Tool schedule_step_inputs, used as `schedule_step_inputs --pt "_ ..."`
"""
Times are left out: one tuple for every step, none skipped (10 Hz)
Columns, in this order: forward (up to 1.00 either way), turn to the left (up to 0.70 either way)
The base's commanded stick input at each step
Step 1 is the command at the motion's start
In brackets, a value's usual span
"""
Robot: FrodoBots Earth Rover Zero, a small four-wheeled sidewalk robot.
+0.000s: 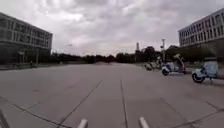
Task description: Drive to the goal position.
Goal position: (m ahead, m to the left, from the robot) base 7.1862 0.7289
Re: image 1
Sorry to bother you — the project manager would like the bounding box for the pale building with window rows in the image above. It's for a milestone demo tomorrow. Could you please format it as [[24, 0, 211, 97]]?
[[177, 7, 224, 56]]

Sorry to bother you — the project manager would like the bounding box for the grey paved plaza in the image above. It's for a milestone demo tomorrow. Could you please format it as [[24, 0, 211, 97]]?
[[0, 62, 224, 128]]

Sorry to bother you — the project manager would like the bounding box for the dark glass-fronted building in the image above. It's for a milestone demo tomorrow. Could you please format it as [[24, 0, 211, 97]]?
[[0, 12, 54, 65]]

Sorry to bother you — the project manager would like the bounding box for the pale pole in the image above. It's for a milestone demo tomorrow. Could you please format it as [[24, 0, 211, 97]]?
[[160, 38, 166, 63]]

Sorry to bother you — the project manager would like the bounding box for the robot's own part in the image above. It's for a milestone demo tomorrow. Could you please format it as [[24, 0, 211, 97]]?
[[138, 116, 151, 128], [76, 118, 89, 128]]

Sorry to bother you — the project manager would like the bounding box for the row of trees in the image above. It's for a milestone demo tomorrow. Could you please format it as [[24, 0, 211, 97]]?
[[49, 45, 215, 65]]

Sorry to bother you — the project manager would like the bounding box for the thin lamp pole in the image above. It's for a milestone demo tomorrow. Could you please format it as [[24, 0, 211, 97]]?
[[66, 43, 73, 55]]

